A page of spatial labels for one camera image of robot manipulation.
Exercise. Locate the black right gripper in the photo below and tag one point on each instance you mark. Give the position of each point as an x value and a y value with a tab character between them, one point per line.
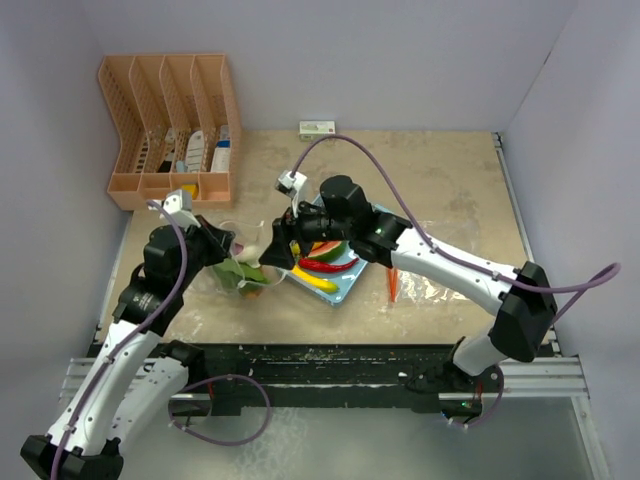
279	252

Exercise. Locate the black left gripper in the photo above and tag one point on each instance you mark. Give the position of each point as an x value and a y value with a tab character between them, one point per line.
217	251

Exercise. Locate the white garlic bulb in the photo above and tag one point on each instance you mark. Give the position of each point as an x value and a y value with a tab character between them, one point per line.
250	255

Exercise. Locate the green leafy vegetable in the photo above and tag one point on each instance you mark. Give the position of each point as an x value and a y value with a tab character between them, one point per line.
234	276

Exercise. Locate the clear polka dot zip bag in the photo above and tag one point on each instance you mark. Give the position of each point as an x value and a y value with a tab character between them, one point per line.
206	283

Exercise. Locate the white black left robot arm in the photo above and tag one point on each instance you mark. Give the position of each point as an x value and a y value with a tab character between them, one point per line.
112	407

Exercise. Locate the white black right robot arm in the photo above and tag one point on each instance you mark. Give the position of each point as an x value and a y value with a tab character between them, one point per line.
517	297

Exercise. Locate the clear bag with orange zipper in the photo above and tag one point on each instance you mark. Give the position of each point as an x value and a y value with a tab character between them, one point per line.
410	287

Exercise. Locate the red chili pepper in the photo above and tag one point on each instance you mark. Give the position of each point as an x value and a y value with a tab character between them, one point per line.
315	265

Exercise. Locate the watermelon slice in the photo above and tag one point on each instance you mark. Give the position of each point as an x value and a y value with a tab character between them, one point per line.
327	250

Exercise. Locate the yellow block in organizer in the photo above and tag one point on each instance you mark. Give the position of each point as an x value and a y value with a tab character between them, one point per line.
192	189

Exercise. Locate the white blue box in organizer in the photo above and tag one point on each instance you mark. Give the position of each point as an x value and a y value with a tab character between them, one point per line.
222	152

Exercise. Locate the white bottle in organizer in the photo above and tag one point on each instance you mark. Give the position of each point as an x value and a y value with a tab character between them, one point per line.
195	152

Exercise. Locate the peach plastic file organizer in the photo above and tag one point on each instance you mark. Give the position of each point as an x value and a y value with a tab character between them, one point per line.
156	102

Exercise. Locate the green and white small box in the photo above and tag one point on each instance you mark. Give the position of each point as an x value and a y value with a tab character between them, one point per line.
310	130

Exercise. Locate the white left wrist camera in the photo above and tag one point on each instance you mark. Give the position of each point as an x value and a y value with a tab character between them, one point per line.
176	207

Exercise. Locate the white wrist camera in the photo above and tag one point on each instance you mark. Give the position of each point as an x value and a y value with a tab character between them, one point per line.
295	186
176	207

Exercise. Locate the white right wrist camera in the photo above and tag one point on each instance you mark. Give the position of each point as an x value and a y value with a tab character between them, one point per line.
295	186

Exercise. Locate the black aluminium base frame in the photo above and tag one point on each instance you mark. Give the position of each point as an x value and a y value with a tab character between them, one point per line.
371	412

